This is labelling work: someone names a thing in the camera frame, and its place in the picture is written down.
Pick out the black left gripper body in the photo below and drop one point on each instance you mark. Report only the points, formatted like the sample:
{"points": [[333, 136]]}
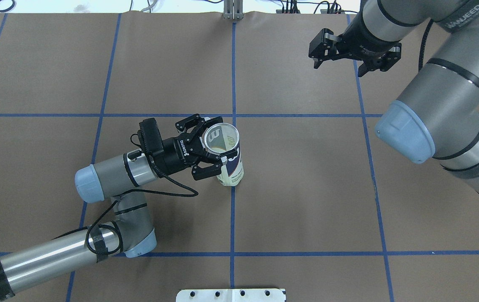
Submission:
{"points": [[175, 154]]}

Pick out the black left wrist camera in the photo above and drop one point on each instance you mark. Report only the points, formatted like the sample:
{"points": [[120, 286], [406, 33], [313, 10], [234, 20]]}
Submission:
{"points": [[150, 138]]}

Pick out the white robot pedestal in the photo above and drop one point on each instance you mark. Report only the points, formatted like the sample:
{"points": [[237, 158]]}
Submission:
{"points": [[232, 295]]}

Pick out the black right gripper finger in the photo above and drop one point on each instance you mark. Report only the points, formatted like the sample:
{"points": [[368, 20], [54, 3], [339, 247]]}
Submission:
{"points": [[327, 46], [383, 63]]}

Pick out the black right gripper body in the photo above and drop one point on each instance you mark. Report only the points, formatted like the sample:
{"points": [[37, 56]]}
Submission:
{"points": [[364, 43]]}

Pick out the clear tennis ball tube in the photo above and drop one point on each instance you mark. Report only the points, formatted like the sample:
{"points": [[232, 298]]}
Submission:
{"points": [[223, 139]]}

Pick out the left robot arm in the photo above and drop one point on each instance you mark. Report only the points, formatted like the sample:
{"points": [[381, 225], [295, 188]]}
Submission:
{"points": [[120, 179]]}

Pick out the aluminium frame post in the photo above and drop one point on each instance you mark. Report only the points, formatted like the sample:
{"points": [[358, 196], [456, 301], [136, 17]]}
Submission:
{"points": [[233, 10]]}

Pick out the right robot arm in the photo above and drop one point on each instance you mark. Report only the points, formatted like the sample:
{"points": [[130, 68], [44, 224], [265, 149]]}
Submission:
{"points": [[436, 115]]}

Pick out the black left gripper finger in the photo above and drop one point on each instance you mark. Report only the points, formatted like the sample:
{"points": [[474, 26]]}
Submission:
{"points": [[207, 166], [194, 125]]}

